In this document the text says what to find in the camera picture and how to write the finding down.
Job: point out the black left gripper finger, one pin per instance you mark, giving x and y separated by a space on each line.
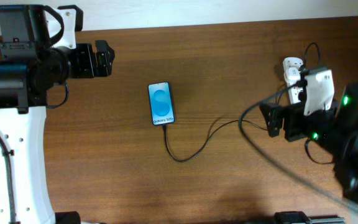
103 47
105 61

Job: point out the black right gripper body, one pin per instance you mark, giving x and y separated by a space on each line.
299 127

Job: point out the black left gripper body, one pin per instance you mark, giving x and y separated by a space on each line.
82 61

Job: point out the blue Samsung smartphone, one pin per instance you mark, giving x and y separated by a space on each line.
161 104

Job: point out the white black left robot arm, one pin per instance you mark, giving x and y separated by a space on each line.
28 70

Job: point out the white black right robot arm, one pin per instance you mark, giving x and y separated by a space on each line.
335 130

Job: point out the white charger adapter plug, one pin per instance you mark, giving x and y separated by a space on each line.
292 75

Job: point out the white power strip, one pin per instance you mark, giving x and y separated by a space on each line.
291 66

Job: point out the black base bracket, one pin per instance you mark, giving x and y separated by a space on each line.
294 217

